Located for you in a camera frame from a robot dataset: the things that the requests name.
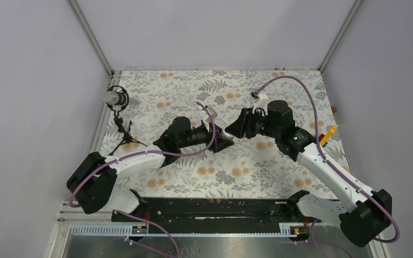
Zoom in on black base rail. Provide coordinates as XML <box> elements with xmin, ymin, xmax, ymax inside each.
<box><xmin>131</xmin><ymin>197</ymin><xmax>314</xmax><ymax>233</ymax></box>

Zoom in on colourful toy block stack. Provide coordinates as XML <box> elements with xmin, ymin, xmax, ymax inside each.
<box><xmin>319</xmin><ymin>125</ymin><xmax>338</xmax><ymax>146</ymax></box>

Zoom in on floral table mat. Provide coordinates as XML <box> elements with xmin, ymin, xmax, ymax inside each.
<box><xmin>99</xmin><ymin>70</ymin><xmax>336</xmax><ymax>199</ymax></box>

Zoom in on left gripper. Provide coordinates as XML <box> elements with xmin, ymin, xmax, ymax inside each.
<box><xmin>179</xmin><ymin>120</ymin><xmax>234</xmax><ymax>152</ymax></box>

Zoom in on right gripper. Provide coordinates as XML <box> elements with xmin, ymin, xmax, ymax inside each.
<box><xmin>225</xmin><ymin>106</ymin><xmax>280</xmax><ymax>139</ymax></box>

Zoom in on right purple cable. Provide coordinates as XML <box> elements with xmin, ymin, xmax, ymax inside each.
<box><xmin>250</xmin><ymin>75</ymin><xmax>401</xmax><ymax>258</ymax></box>

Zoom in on purple cable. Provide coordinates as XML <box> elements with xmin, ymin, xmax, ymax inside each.
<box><xmin>250</xmin><ymin>75</ymin><xmax>401</xmax><ymax>258</ymax></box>
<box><xmin>69</xmin><ymin>102</ymin><xmax>217</xmax><ymax>258</ymax></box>

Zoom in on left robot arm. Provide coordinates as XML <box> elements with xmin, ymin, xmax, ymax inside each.
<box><xmin>66</xmin><ymin>107</ymin><xmax>234</xmax><ymax>221</ymax></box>

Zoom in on white slotted cable duct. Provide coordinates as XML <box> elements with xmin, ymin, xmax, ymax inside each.
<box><xmin>70</xmin><ymin>224</ymin><xmax>299</xmax><ymax>238</ymax></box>

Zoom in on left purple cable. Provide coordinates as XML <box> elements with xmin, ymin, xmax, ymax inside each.
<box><xmin>69</xmin><ymin>102</ymin><xmax>217</xmax><ymax>258</ymax></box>

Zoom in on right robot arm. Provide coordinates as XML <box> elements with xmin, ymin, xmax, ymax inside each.
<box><xmin>225</xmin><ymin>94</ymin><xmax>393</xmax><ymax>247</ymax></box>

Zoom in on microphone on tripod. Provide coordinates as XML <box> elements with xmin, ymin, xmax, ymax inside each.
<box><xmin>103</xmin><ymin>85</ymin><xmax>147</xmax><ymax>155</ymax></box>

